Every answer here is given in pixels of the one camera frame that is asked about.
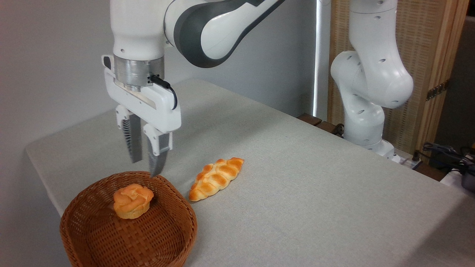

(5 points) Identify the round orange bread bun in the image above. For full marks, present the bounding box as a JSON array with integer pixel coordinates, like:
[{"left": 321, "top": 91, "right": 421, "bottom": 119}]
[{"left": 113, "top": 184, "right": 154, "bottom": 220}]

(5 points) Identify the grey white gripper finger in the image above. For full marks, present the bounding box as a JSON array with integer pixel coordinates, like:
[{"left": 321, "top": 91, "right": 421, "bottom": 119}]
[
  {"left": 143, "top": 123, "right": 173, "bottom": 177},
  {"left": 115, "top": 105, "right": 144, "bottom": 164}
]

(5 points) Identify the black cable bundle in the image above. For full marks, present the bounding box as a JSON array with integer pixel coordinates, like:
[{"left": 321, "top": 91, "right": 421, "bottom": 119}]
[{"left": 413, "top": 142, "right": 475, "bottom": 175}]

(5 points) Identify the white power strip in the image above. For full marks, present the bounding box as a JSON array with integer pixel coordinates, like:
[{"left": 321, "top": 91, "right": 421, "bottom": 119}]
[{"left": 386, "top": 148, "right": 423, "bottom": 170}]

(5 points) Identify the dark brown wooden block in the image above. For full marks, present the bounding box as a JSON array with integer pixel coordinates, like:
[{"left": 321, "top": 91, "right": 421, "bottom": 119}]
[
  {"left": 316, "top": 121, "right": 344, "bottom": 138},
  {"left": 297, "top": 113, "right": 322, "bottom": 126}
]

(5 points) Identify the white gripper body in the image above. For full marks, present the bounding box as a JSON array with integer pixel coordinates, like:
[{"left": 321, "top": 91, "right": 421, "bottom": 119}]
[{"left": 102, "top": 55, "right": 182, "bottom": 134}]

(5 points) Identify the grey tablecloth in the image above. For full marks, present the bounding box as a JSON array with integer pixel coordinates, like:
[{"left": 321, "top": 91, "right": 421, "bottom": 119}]
[{"left": 25, "top": 78, "right": 475, "bottom": 267}]

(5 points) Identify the braided golden bread loaf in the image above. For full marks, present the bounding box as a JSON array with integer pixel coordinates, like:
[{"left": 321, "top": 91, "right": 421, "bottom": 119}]
[{"left": 189, "top": 157, "right": 245, "bottom": 202}]

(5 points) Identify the wooden rattan folding screen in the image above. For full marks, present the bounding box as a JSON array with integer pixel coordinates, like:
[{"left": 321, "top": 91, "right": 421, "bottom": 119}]
[{"left": 327, "top": 0, "right": 470, "bottom": 164}]

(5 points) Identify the white vertical light strip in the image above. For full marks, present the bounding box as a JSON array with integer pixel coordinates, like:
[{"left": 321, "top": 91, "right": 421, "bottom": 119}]
[{"left": 313, "top": 0, "right": 322, "bottom": 117}]

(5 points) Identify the brass screen hinge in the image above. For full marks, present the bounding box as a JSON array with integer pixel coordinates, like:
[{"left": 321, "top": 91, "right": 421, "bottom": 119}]
[{"left": 426, "top": 79, "right": 451, "bottom": 101}]

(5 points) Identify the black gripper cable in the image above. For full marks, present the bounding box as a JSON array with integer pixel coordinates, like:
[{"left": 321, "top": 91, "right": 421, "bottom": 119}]
[{"left": 148, "top": 75, "right": 178, "bottom": 111}]

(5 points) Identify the brown woven wicker basket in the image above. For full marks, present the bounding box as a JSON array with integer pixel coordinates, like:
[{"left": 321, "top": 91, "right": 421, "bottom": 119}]
[{"left": 59, "top": 171, "right": 198, "bottom": 267}]

